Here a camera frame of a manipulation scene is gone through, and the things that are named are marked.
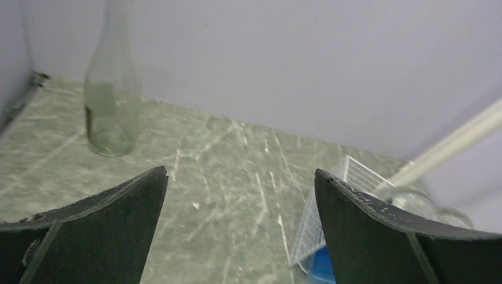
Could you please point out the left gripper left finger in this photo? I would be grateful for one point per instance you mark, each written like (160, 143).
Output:
(104, 238)

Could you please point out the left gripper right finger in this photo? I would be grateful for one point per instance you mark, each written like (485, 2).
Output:
(385, 244)

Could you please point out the clear bottle with silver cap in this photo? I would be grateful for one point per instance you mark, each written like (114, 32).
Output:
(419, 203)

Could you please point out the tall clear glass bottle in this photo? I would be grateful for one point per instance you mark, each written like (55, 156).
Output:
(112, 86)

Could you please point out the blue plastic bottle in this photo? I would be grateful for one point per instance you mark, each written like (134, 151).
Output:
(319, 269)

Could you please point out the white wire wine rack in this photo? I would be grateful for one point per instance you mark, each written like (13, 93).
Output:
(327, 204)

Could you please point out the white pvc pipe frame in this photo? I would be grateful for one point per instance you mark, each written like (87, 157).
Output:
(452, 145)

